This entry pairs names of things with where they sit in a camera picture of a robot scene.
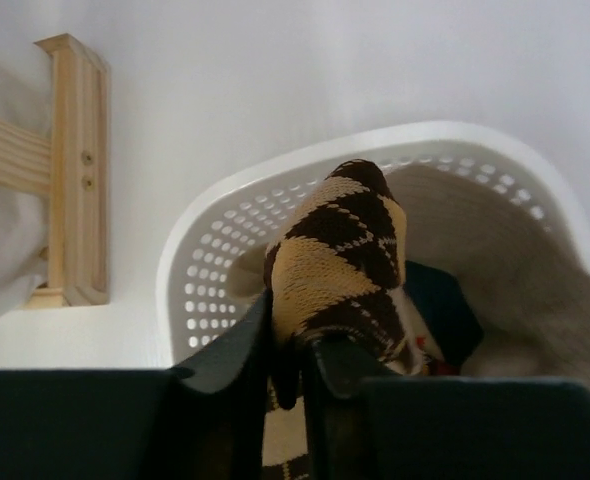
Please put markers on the white plastic basket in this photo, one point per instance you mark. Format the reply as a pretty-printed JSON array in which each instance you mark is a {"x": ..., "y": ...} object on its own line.
[{"x": 248, "y": 207}]

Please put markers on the tan brown argyle sock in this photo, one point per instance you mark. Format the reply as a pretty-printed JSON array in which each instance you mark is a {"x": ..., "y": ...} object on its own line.
[{"x": 335, "y": 269}]

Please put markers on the socks pile in basket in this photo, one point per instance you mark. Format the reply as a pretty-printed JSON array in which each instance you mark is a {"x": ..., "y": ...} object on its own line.
[{"x": 491, "y": 292}]

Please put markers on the white hanging garment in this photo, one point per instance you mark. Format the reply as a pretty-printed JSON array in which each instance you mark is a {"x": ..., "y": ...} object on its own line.
[{"x": 23, "y": 224}]

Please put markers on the wooden clothes rack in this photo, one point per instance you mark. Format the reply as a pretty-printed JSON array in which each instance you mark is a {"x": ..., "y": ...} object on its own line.
[{"x": 67, "y": 167}]

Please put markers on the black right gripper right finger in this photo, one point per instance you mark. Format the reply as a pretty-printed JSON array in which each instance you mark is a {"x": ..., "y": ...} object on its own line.
[{"x": 365, "y": 422}]

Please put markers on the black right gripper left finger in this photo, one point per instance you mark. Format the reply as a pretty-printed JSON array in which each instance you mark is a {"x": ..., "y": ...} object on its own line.
[{"x": 200, "y": 419}]

